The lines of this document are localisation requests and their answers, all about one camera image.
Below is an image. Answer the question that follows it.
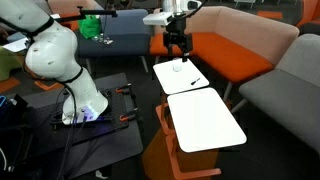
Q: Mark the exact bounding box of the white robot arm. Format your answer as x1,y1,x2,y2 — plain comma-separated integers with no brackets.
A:
0,0,109,125

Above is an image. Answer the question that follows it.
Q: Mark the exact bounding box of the green bag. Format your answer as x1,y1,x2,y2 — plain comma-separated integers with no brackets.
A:
78,15,100,39

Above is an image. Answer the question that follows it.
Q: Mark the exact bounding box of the far white side table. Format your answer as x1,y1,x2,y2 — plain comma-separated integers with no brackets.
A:
153,60,209,95

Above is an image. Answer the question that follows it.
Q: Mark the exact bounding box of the clear glass cup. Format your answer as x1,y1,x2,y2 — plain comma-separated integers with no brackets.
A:
172,58,182,72

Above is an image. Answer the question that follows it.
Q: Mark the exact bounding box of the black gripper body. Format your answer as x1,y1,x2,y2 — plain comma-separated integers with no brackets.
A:
163,15,193,53

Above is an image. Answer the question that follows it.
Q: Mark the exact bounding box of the grey sofa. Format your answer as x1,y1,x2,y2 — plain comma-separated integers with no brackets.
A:
239,34,320,154

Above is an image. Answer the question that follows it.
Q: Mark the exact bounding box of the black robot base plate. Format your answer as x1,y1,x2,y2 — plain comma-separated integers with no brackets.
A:
50,88,135,136

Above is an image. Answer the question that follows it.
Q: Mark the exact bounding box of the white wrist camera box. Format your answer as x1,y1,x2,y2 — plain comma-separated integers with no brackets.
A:
143,12,172,26

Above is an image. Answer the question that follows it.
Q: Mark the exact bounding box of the near white side table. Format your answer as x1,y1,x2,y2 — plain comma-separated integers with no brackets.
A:
166,87,248,154

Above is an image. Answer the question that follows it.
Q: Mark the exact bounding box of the orange and beige sofa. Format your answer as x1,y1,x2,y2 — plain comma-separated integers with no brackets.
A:
148,5,300,103

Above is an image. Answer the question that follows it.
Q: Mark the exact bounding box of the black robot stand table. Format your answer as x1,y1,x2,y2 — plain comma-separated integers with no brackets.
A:
24,73,143,180

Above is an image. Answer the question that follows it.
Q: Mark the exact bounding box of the orange clamp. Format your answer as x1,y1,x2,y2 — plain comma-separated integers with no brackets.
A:
119,108,138,122
115,83,132,93

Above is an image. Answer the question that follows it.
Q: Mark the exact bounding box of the white side table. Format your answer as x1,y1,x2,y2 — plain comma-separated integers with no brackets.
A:
166,87,248,154
153,60,209,95

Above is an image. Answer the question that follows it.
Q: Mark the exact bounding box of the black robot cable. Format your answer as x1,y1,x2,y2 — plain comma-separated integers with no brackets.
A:
54,83,88,180

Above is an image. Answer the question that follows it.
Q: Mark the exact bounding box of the black and white marker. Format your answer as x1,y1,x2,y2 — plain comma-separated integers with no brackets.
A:
190,78,200,85

